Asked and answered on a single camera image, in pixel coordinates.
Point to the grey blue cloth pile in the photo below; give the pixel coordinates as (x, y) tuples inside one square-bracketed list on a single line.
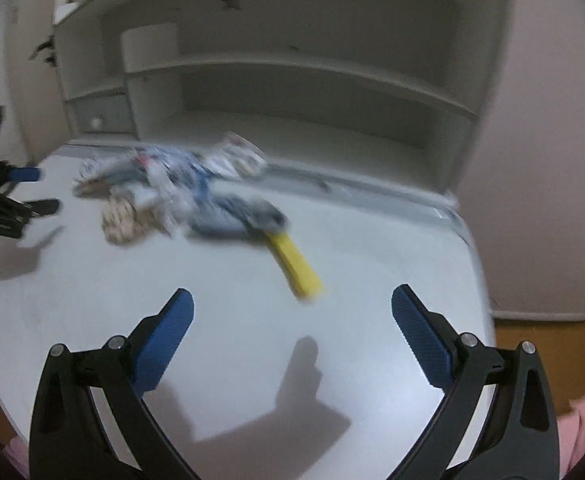
[(177, 185)]

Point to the white desk shelf unit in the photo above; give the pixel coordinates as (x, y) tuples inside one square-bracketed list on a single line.
[(297, 125)]

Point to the white door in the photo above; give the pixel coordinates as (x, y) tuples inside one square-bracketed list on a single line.
[(32, 105)]

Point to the grey drawer with white knob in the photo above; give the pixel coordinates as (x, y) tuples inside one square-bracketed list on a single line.
[(112, 112)]

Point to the black door lock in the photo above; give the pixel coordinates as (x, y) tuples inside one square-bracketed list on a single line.
[(52, 60)]

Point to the beige patterned wrapper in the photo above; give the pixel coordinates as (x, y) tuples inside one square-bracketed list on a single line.
[(122, 220)]

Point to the yellow wrapper strip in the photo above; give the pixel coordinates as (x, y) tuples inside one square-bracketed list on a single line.
[(295, 265)]

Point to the white wrapper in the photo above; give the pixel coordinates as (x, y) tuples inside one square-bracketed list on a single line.
[(237, 157)]

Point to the blue grey wrapper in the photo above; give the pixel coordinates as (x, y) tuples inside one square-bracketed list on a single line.
[(112, 175)]

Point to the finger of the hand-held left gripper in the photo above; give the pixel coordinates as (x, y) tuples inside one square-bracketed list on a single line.
[(42, 206), (25, 175)]

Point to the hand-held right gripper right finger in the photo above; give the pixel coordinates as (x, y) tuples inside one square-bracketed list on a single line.
[(422, 340)]

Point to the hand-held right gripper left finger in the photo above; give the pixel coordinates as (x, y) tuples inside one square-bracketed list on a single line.
[(165, 340)]

